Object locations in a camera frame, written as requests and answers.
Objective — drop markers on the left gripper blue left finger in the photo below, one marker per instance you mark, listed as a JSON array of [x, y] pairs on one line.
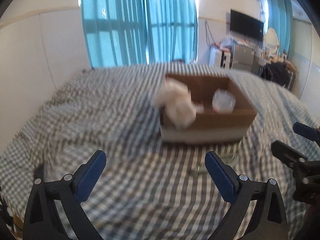
[[42, 220]]

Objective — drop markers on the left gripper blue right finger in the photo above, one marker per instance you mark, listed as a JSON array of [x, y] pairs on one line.
[[268, 220]]

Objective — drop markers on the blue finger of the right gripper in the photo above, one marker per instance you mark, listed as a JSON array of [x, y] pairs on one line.
[[310, 133], [287, 155]]

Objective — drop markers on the clear plastic water bottle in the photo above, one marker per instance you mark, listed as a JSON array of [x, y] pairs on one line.
[[223, 101]]

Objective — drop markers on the white sock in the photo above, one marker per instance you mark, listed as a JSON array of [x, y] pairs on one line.
[[173, 98]]

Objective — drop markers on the brown cardboard box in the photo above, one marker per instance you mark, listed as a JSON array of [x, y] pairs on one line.
[[209, 126]]

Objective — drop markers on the black jacket on chair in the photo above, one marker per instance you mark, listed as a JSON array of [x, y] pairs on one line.
[[275, 72]]

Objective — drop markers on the grey checkered bed sheet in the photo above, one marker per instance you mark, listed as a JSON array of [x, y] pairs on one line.
[[148, 189]]

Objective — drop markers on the white louvered wardrobe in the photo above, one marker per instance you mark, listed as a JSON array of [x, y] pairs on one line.
[[305, 57]]

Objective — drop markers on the white vanity desk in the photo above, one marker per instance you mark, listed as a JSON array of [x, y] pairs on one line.
[[260, 62]]

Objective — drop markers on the oval white vanity mirror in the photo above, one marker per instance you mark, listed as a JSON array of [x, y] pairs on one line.
[[271, 41]]

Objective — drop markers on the silver mini fridge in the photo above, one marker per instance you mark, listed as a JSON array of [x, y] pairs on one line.
[[242, 57]]

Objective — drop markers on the white suitcase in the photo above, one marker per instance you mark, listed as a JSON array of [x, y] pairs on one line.
[[219, 58]]

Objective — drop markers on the right blue curtain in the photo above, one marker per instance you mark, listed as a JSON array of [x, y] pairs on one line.
[[280, 18]]

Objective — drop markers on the blue curtain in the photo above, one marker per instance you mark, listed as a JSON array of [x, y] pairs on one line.
[[280, 18], [172, 29], [114, 31]]

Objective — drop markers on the clear plastic bag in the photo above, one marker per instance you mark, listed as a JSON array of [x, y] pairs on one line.
[[226, 43]]

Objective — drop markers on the middle blue curtain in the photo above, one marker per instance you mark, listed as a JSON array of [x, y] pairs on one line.
[[172, 29]]

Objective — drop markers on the left blue curtain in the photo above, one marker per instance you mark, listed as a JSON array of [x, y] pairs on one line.
[[114, 31]]

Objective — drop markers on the black wall television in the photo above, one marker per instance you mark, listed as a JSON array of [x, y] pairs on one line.
[[246, 25]]

